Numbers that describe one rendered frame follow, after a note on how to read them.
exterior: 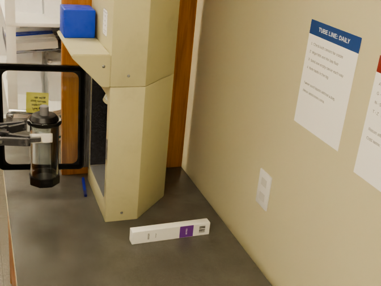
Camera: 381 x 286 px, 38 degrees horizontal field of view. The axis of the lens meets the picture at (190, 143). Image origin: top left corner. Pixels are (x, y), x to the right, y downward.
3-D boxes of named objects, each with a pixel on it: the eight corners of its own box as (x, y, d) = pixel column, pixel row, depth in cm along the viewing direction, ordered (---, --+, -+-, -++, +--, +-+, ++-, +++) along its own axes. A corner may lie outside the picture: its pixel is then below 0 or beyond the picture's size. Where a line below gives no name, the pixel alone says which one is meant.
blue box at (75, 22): (89, 31, 189) (89, 4, 185) (94, 38, 180) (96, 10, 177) (59, 30, 185) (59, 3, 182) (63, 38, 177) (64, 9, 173)
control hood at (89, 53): (90, 59, 194) (90, 30, 190) (110, 87, 166) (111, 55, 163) (56, 59, 190) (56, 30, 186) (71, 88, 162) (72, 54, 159)
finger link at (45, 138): (29, 133, 174) (29, 134, 173) (52, 133, 176) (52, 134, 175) (29, 142, 175) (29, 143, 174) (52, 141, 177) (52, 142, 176)
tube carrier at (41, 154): (58, 170, 193) (59, 112, 184) (63, 184, 183) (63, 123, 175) (26, 172, 189) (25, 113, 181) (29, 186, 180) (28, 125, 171)
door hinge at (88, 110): (88, 166, 210) (90, 66, 195) (89, 169, 208) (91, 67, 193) (83, 167, 209) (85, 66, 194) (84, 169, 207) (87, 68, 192)
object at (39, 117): (56, 119, 184) (56, 100, 182) (60, 129, 176) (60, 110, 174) (28, 120, 181) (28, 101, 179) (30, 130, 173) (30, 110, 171)
